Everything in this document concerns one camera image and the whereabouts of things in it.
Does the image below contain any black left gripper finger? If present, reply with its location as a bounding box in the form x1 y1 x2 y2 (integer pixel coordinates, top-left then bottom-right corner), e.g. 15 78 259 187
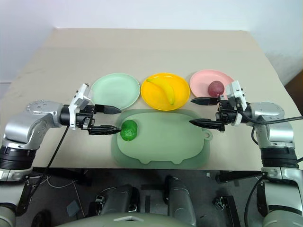
95 105 123 116
89 124 122 136

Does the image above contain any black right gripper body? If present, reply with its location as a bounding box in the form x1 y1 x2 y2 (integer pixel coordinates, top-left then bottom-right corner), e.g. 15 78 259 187
215 94 239 132

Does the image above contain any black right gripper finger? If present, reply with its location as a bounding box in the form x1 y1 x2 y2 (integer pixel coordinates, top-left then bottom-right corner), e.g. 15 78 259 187
190 96 221 106
188 119 225 132

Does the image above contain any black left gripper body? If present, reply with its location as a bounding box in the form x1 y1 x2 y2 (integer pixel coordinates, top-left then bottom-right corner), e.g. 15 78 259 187
75 104 98 136

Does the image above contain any pink plate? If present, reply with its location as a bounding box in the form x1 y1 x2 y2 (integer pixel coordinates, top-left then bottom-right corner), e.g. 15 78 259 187
189 69 235 99

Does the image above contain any light green plate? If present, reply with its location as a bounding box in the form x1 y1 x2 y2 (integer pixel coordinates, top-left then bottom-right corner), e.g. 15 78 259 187
90 72 141 111

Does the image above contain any yellow plate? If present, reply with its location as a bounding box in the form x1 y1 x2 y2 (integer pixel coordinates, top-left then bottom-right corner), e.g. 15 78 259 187
140 72 191 111

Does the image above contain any dark red round fruit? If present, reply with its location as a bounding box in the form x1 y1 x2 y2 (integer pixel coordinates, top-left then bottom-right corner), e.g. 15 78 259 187
207 80 225 97

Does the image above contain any green toy pepper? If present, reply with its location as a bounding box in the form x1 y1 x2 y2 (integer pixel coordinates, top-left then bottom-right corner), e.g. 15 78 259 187
120 119 139 142

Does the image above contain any yellow toy banana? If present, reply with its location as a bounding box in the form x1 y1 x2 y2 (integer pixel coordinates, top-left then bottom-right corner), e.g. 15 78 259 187
146 77 176 106

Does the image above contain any green silicone mat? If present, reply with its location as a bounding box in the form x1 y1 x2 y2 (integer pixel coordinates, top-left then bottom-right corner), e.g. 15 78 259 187
111 108 213 166

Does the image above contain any dark rounded robot leg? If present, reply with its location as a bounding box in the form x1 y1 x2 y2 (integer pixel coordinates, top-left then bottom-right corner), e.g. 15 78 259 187
164 175 197 226
94 183 141 216

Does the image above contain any grey-blue tape piece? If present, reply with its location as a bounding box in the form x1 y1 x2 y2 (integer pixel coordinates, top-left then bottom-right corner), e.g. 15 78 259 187
66 200 80 217

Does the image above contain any grey-green robot torso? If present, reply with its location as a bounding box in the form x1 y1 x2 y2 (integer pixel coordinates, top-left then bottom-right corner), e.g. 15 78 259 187
53 211 197 227

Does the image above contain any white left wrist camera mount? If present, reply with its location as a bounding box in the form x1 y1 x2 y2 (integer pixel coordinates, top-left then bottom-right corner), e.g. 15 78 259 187
68 83 94 131

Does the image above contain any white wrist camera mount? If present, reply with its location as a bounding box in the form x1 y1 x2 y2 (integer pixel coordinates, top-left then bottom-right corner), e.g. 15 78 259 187
225 80 248 125
68 83 94 131

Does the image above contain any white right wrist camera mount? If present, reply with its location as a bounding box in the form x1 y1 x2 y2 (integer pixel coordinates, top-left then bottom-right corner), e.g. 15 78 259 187
225 80 248 125

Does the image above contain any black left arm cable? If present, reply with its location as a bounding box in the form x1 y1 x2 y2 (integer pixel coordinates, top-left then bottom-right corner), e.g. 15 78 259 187
18 124 70 213

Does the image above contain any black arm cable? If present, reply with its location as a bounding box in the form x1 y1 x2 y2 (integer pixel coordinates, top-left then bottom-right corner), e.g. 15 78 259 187
18 124 70 213
235 103 303 125

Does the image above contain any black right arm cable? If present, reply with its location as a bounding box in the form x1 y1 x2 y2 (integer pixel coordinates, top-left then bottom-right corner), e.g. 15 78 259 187
235 103 303 125

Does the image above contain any black table frame bar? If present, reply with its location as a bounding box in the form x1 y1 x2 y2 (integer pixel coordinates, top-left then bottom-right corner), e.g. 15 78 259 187
32 166 93 187
215 169 264 184

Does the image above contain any thin white floor wire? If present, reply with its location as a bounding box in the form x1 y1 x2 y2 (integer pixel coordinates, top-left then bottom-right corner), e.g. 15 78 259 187
44 175 79 190

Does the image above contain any black table foot bracket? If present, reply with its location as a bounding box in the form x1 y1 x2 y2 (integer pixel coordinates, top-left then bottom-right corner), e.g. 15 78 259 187
212 194 242 227

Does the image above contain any thin black shoulder cable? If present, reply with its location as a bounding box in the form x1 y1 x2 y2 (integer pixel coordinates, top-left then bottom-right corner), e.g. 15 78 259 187
243 174 265 218

